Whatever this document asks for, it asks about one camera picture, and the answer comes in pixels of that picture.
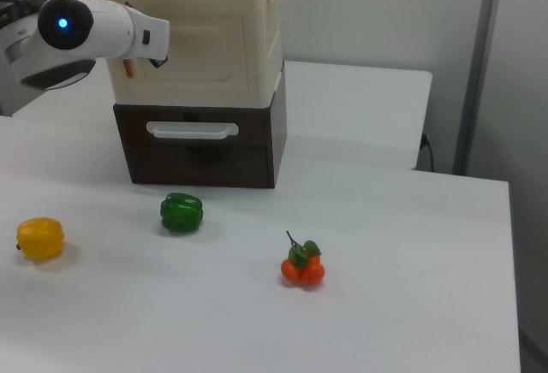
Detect cream cabinet door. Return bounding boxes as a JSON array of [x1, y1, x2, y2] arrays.
[[107, 15, 252, 94]]

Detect cream plastic cabinet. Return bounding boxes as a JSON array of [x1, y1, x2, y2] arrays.
[[86, 0, 284, 107]]

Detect dark brown drawer box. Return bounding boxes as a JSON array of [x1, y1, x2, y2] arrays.
[[112, 61, 289, 190]]

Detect green bell pepper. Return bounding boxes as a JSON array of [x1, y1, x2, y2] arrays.
[[159, 192, 204, 234]]

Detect white side table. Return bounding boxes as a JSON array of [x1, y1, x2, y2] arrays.
[[11, 60, 433, 172]]

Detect yellow bell pepper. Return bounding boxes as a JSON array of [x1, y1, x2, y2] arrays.
[[15, 216, 66, 261]]

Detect orange tangerine cluster with leaves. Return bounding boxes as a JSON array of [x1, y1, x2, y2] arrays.
[[280, 230, 327, 289]]

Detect white drawer handle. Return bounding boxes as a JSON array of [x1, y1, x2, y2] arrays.
[[146, 121, 241, 139]]

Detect black power cable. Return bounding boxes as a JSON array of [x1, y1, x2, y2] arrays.
[[420, 133, 435, 173]]

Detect grey metal partition post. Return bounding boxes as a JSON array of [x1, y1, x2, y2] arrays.
[[452, 0, 503, 176]]

